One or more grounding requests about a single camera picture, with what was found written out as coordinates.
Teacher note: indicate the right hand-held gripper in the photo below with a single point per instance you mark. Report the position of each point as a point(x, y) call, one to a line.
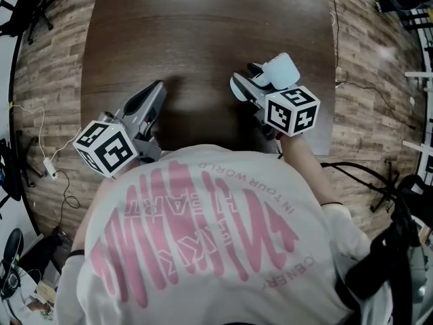
point(291, 113)

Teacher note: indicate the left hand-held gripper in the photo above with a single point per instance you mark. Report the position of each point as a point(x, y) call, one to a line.
point(111, 151)

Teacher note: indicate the person's right forearm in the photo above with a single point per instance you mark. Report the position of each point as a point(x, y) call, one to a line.
point(308, 168)

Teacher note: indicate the black shoulder bag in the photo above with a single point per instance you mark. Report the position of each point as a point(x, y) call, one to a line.
point(389, 249)

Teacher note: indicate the white power strip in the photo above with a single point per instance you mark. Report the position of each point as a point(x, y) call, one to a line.
point(50, 168)

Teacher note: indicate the white shirt with pink print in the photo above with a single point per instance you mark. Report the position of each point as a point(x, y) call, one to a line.
point(203, 300)

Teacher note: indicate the white-frame wooden desk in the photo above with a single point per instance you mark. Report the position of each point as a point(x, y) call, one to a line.
point(419, 74)

